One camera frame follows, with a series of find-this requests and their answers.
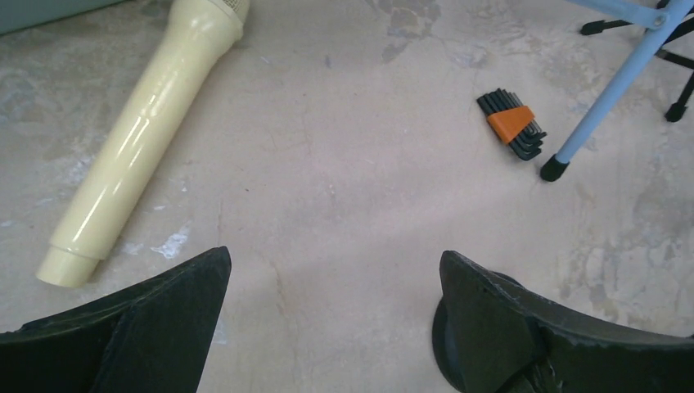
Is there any orange black hex key set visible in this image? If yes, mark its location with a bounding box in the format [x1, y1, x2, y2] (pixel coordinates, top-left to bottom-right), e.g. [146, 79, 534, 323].
[476, 88, 547, 161]

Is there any cream yellow microphone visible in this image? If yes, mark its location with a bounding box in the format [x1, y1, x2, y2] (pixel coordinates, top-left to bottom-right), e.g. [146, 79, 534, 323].
[36, 0, 250, 287]

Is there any light blue music stand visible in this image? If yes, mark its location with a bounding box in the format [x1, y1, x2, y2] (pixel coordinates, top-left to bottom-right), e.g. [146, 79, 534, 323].
[539, 0, 693, 182]

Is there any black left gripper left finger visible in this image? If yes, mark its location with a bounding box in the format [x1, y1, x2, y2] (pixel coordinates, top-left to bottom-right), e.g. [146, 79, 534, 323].
[1, 246, 232, 392]

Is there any grey-green plastic toolbox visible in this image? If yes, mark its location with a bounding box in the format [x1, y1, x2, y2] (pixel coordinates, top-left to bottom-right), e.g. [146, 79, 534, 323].
[1, 0, 124, 35]

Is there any black round-base microphone stand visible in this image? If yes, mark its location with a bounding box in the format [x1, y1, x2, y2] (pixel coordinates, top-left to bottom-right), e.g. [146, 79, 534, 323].
[431, 271, 521, 393]

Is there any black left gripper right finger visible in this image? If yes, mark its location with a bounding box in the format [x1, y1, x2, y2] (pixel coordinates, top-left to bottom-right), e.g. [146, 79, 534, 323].
[439, 251, 693, 392]

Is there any black tripod microphone stand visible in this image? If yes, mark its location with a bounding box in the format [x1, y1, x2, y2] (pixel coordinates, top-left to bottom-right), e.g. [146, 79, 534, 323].
[579, 9, 693, 123]

